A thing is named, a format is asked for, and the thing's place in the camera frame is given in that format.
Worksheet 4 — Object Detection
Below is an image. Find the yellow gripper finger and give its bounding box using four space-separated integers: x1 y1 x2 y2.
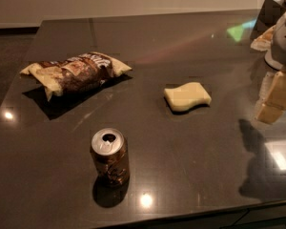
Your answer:
255 72 286 124

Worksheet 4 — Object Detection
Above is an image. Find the brown chip bag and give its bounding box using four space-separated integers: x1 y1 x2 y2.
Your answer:
20 52 132 101

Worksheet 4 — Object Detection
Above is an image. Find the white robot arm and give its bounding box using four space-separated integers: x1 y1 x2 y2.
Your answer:
255 12 286 124

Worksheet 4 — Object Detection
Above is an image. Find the snack bag in background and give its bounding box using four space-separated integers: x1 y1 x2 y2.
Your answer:
251 26 275 52

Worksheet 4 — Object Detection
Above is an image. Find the orange soda can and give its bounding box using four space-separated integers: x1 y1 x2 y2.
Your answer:
90 128 130 187

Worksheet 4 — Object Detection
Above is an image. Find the dark box in background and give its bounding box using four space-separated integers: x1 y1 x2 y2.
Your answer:
250 0 286 40

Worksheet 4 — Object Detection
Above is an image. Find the yellow sponge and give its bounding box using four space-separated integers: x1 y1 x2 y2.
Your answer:
164 82 212 112

